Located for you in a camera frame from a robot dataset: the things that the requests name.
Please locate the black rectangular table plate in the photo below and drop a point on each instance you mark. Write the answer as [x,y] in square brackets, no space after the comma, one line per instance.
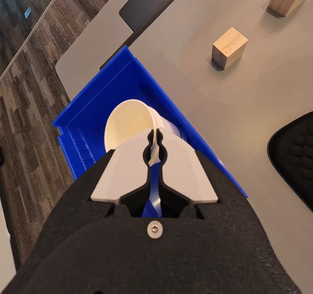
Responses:
[151,2]

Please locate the white paper cup green stripe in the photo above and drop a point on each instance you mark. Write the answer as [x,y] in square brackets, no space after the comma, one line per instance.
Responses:
[168,127]
[127,122]

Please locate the black textured wrist pad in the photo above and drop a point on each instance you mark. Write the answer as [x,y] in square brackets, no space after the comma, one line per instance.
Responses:
[295,161]

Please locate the blue plastic bin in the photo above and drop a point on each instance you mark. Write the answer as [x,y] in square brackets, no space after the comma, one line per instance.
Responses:
[97,98]

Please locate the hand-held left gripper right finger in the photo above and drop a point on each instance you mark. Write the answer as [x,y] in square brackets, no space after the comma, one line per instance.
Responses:
[188,174]

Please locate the blue floor tape piece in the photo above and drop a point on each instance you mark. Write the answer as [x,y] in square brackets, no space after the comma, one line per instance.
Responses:
[27,12]

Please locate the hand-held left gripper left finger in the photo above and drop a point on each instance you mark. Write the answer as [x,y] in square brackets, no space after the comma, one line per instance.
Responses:
[122,174]

